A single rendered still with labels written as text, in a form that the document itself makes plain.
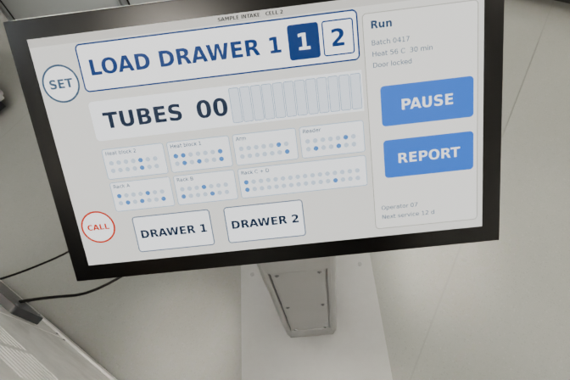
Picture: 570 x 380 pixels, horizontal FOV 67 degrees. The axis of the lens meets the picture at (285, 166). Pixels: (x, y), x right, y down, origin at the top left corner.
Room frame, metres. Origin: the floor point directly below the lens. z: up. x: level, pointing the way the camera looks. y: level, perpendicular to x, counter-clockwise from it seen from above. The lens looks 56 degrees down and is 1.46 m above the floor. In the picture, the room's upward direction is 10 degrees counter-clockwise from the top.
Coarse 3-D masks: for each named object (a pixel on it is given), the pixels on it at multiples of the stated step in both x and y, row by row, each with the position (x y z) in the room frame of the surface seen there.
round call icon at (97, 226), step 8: (80, 216) 0.27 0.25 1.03; (88, 216) 0.27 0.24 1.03; (96, 216) 0.27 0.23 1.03; (104, 216) 0.27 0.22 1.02; (112, 216) 0.27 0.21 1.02; (80, 224) 0.27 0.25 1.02; (88, 224) 0.27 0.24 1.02; (96, 224) 0.26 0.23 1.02; (104, 224) 0.26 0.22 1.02; (112, 224) 0.26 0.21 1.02; (88, 232) 0.26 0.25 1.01; (96, 232) 0.26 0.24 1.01; (104, 232) 0.26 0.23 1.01; (112, 232) 0.25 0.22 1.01; (88, 240) 0.25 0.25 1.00; (96, 240) 0.25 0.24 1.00; (104, 240) 0.25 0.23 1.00; (112, 240) 0.25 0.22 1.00
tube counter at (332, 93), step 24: (360, 72) 0.33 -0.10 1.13; (192, 96) 0.34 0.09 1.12; (216, 96) 0.34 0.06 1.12; (240, 96) 0.33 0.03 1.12; (264, 96) 0.33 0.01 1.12; (288, 96) 0.32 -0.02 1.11; (312, 96) 0.32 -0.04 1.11; (336, 96) 0.31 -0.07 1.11; (360, 96) 0.31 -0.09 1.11; (216, 120) 0.32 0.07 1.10; (240, 120) 0.31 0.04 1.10; (264, 120) 0.31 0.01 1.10
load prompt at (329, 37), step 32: (192, 32) 0.38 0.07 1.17; (224, 32) 0.37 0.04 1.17; (256, 32) 0.37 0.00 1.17; (288, 32) 0.36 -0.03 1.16; (320, 32) 0.36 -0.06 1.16; (352, 32) 0.35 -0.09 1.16; (96, 64) 0.38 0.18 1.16; (128, 64) 0.37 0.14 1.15; (160, 64) 0.37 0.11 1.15; (192, 64) 0.36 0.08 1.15; (224, 64) 0.35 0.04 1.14; (256, 64) 0.35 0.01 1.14; (288, 64) 0.34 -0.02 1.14; (320, 64) 0.34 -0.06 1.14
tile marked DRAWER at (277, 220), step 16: (224, 208) 0.25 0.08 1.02; (240, 208) 0.25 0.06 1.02; (256, 208) 0.25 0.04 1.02; (272, 208) 0.24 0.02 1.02; (288, 208) 0.24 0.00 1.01; (240, 224) 0.24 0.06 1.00; (256, 224) 0.23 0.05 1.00; (272, 224) 0.23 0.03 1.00; (288, 224) 0.23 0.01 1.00; (304, 224) 0.23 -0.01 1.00; (240, 240) 0.22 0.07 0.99; (256, 240) 0.22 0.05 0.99
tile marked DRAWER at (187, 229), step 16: (144, 224) 0.26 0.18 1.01; (160, 224) 0.25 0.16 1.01; (176, 224) 0.25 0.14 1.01; (192, 224) 0.25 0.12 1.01; (208, 224) 0.24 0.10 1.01; (144, 240) 0.24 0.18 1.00; (160, 240) 0.24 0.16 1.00; (176, 240) 0.24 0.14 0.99; (192, 240) 0.23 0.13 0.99; (208, 240) 0.23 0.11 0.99
